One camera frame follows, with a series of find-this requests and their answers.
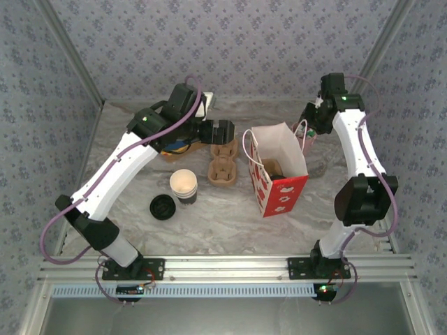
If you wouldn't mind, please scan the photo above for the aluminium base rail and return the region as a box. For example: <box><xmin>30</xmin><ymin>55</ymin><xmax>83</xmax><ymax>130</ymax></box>
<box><xmin>36</xmin><ymin>253</ymin><xmax>419</xmax><ymax>283</ymax></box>

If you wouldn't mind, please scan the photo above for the slotted grey cable duct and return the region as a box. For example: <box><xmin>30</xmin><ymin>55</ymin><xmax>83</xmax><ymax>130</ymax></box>
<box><xmin>51</xmin><ymin>281</ymin><xmax>323</xmax><ymax>299</ymax></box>

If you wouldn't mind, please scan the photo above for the pink metal bucket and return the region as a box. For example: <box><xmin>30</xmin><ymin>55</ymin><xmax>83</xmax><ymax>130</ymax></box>
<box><xmin>291</xmin><ymin>120</ymin><xmax>318</xmax><ymax>157</ymax></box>

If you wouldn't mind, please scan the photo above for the brown pulp cup carrier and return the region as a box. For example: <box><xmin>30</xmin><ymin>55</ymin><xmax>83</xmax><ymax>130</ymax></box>
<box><xmin>261</xmin><ymin>158</ymin><xmax>286</xmax><ymax>181</ymax></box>
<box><xmin>207</xmin><ymin>167</ymin><xmax>240</xmax><ymax>186</ymax></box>
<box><xmin>207</xmin><ymin>139</ymin><xmax>240</xmax><ymax>185</ymax></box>

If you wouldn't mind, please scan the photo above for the aluminium frame post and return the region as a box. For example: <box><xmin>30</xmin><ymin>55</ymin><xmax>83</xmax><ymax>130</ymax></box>
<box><xmin>345</xmin><ymin>0</ymin><xmax>416</xmax><ymax>105</ymax></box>

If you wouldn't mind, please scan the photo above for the red white paper bag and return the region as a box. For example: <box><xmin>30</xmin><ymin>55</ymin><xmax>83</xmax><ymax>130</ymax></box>
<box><xmin>242</xmin><ymin>119</ymin><xmax>310</xmax><ymax>218</ymax></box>

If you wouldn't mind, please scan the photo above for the small circuit board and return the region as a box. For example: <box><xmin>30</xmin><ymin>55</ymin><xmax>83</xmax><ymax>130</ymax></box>
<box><xmin>116</xmin><ymin>284</ymin><xmax>146</xmax><ymax>297</ymax></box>
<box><xmin>312</xmin><ymin>283</ymin><xmax>339</xmax><ymax>302</ymax></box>

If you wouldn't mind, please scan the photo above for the black paper cup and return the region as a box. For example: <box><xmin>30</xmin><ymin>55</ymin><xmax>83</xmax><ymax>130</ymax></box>
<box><xmin>173</xmin><ymin>190</ymin><xmax>199</xmax><ymax>207</ymax></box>
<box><xmin>169</xmin><ymin>168</ymin><xmax>198</xmax><ymax>197</ymax></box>
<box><xmin>170</xmin><ymin>184</ymin><xmax>198</xmax><ymax>200</ymax></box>

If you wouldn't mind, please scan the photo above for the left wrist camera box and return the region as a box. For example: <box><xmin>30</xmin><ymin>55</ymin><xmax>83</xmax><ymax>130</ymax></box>
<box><xmin>201</xmin><ymin>91</ymin><xmax>218</xmax><ymax>119</ymax></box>

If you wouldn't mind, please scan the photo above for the purple cable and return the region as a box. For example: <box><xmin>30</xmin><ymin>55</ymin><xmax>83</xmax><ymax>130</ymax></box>
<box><xmin>330</xmin><ymin>261</ymin><xmax>357</xmax><ymax>305</ymax></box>
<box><xmin>344</xmin><ymin>75</ymin><xmax>400</xmax><ymax>254</ymax></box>
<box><xmin>39</xmin><ymin>75</ymin><xmax>204</xmax><ymax>263</ymax></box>
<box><xmin>95</xmin><ymin>256</ymin><xmax>127</xmax><ymax>305</ymax></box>

